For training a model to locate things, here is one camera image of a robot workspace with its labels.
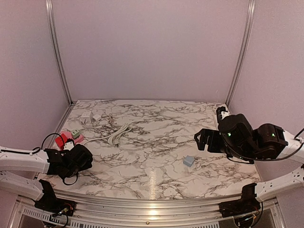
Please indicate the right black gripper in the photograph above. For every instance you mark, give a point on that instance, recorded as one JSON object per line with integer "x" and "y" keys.
{"x": 206, "y": 133}

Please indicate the light blue cube charger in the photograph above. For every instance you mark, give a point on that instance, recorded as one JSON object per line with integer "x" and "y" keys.
{"x": 188, "y": 161}

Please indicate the pink triangular power strip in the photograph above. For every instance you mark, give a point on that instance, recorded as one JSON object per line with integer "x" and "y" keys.
{"x": 69, "y": 137}

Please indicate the red cube socket adapter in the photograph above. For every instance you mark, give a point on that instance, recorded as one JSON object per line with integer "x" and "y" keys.
{"x": 61, "y": 141}

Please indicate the light green cube charger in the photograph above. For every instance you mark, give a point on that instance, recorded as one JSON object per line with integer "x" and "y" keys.
{"x": 75, "y": 134}

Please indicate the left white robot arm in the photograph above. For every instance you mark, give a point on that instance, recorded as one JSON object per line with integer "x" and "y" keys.
{"x": 64, "y": 164}

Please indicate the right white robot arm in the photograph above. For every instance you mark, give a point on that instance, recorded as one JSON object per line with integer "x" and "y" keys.
{"x": 235, "y": 137}

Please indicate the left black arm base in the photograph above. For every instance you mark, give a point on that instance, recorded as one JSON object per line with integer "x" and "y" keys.
{"x": 49, "y": 202}

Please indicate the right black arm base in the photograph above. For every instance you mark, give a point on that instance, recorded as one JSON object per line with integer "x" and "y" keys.
{"x": 245, "y": 204}

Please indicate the aluminium front table rail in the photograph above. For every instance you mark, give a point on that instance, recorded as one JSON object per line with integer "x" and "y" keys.
{"x": 105, "y": 212}

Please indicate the right aluminium corner post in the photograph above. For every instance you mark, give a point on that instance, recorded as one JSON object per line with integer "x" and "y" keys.
{"x": 243, "y": 49}

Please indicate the aluminium corner post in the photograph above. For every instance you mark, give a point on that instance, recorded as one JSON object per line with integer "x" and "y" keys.
{"x": 243, "y": 49}
{"x": 56, "y": 48}

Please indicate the left aluminium corner post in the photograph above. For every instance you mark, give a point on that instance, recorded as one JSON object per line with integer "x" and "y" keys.
{"x": 56, "y": 48}

